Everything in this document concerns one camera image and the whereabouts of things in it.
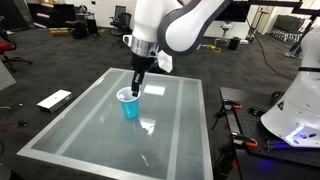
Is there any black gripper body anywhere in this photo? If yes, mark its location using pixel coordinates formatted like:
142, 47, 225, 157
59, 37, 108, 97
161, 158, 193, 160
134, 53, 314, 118
129, 52, 158, 73

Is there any black computer case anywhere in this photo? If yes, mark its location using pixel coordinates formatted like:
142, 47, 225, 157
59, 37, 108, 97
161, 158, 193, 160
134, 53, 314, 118
145, 61, 168, 75

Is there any blue plastic cup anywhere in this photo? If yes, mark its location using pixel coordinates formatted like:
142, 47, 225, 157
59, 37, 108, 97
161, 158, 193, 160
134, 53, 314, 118
115, 86, 142, 120

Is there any black office chair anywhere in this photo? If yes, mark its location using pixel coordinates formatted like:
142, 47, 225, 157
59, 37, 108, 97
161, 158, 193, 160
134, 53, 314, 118
109, 4, 128, 28
110, 12, 134, 48

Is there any dark desk with clutter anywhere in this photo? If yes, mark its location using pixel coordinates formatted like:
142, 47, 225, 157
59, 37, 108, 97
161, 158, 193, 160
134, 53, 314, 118
65, 4, 101, 41

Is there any grey bin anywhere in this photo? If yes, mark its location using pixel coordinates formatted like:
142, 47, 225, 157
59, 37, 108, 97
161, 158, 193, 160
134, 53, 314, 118
214, 37, 230, 48

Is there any flat white box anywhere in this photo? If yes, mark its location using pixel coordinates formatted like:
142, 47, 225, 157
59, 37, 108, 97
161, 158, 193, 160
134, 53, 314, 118
36, 88, 74, 114

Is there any yellow wooden pallet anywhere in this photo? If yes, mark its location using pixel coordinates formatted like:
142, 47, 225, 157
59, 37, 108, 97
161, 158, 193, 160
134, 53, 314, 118
49, 28, 71, 37

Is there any black shelf unit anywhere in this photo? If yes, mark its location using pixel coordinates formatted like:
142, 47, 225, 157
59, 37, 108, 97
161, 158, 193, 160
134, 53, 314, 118
27, 2, 78, 30

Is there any black orange bar clamp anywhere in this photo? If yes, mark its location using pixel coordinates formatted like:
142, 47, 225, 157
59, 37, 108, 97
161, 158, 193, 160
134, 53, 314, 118
211, 98, 244, 131
229, 131, 259, 149

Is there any black waste bin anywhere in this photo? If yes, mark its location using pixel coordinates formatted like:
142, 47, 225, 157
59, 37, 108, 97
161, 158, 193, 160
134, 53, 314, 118
227, 36, 242, 51

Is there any black monitor screen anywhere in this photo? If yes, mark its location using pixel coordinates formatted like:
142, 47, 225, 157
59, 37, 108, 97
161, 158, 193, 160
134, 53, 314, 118
217, 0, 251, 23

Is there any light grey panel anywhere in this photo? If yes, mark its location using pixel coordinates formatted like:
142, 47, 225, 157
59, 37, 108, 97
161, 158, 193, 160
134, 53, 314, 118
0, 60, 17, 92

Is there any red office chair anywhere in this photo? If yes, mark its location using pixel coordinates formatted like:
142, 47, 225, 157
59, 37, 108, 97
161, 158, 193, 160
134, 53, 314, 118
0, 15, 34, 73

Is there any black perforated mounting table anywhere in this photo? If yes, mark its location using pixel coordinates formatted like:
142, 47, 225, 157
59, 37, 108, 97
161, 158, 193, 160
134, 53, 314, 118
219, 87, 320, 180

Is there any row of stacked black chairs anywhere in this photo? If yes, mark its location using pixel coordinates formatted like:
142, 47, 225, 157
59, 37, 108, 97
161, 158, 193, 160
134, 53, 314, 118
268, 14, 306, 45

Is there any person in dark clothes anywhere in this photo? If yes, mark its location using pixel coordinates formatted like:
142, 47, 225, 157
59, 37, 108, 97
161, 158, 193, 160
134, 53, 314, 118
284, 14, 316, 60

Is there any coiled yellow cable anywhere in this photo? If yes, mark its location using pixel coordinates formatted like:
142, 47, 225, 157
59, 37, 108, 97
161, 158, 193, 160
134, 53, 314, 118
206, 44, 222, 54

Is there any white monitor pedestal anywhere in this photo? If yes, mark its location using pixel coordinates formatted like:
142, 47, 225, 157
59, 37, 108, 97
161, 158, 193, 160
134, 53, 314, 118
219, 21, 235, 39

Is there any long black floor cable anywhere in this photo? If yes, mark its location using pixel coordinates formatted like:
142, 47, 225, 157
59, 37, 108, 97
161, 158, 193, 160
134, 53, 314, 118
244, 16, 296, 81

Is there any black overhead frame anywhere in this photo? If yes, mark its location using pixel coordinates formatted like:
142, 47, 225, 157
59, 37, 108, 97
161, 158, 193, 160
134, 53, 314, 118
246, 0, 320, 16

